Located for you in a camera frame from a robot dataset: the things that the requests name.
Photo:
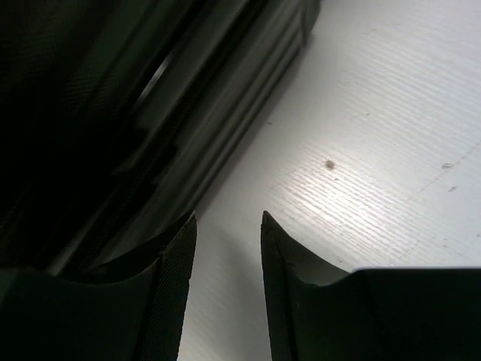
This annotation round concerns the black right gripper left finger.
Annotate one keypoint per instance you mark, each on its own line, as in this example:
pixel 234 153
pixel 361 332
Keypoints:
pixel 131 308

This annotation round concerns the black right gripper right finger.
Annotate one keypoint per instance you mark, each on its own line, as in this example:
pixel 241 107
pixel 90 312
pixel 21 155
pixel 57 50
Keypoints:
pixel 317 311

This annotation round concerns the black suitcase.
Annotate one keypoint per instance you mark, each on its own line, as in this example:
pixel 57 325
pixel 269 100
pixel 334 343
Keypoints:
pixel 117 116

